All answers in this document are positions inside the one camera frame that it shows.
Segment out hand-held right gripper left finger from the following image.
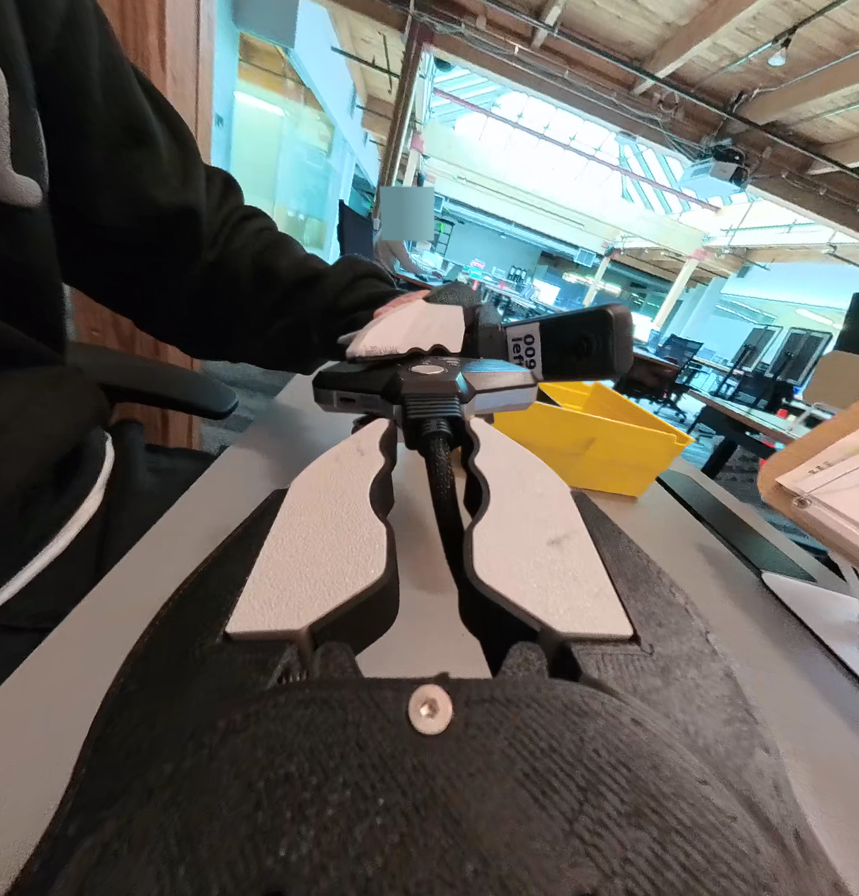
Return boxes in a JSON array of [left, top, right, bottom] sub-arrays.
[[225, 419, 402, 645]]

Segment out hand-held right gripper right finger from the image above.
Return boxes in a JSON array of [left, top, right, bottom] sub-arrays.
[[461, 419, 636, 651]]

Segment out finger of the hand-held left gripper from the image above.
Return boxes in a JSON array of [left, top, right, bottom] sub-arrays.
[[337, 300, 467, 363]]

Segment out dark grey braided-cable hub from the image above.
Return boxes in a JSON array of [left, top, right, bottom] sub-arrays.
[[310, 355, 558, 679]]

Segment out yellow storage bin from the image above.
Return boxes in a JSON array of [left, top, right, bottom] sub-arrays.
[[491, 380, 696, 499]]

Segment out person's left forearm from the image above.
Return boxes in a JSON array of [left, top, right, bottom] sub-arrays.
[[191, 164, 409, 375]]

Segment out dark desk divider strip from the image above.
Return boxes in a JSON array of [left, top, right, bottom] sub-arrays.
[[657, 468, 852, 597]]

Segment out brown background desk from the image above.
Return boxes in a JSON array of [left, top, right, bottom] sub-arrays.
[[615, 346, 836, 480]]

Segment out grey desk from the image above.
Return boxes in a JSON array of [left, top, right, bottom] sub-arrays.
[[0, 371, 859, 896]]

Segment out person's left hand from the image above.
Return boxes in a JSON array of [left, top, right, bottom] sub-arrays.
[[371, 289, 432, 321]]

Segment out black mesh office chair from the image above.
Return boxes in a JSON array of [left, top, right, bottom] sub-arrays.
[[655, 334, 705, 421]]

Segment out ceiling projector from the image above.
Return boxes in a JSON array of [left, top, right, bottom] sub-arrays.
[[680, 142, 750, 198]]

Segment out silver stand base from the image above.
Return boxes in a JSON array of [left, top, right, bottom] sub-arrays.
[[760, 569, 859, 686]]

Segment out person's black striped pants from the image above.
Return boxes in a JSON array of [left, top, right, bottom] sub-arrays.
[[0, 392, 216, 704]]

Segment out wooden pillar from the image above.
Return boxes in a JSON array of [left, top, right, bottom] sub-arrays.
[[72, 0, 216, 449]]

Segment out person's black hoodie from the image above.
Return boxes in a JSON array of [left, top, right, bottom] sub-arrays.
[[0, 0, 276, 449]]

